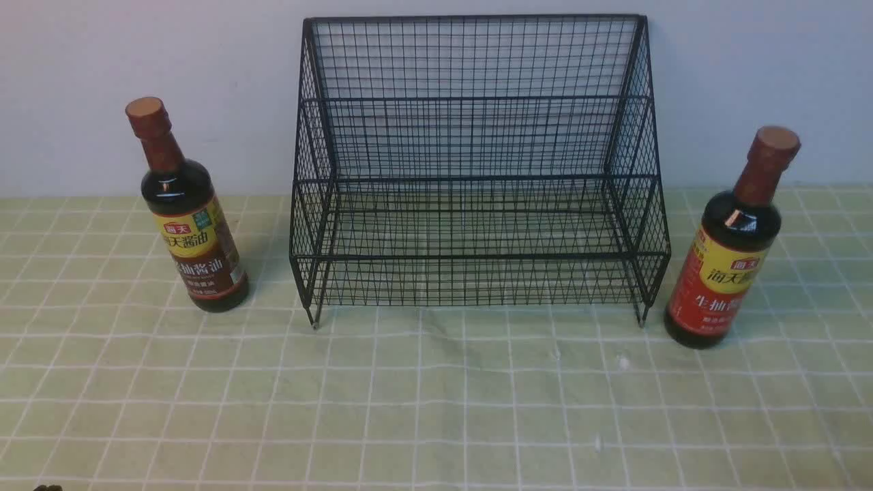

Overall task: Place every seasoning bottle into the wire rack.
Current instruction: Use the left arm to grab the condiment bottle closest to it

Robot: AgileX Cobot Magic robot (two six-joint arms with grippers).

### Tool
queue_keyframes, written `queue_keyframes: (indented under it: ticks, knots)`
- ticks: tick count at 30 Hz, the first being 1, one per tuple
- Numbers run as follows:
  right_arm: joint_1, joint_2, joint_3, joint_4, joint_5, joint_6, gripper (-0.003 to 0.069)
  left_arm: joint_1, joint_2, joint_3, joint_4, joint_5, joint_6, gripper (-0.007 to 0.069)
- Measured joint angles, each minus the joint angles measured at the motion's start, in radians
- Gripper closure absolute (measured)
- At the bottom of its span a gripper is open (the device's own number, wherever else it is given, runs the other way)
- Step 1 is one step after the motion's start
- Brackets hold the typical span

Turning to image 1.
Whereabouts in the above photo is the brown label soy sauce bottle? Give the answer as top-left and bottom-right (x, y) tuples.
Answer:
(125, 96), (250, 313)

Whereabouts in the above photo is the red label soy sauce bottle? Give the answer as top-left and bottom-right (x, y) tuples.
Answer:
(664, 125), (801, 349)

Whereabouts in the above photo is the black wire mesh shelf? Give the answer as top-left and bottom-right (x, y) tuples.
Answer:
(288, 13), (671, 329)

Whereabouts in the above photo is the green checkered tablecloth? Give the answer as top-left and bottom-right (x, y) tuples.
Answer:
(1, 185), (872, 490)

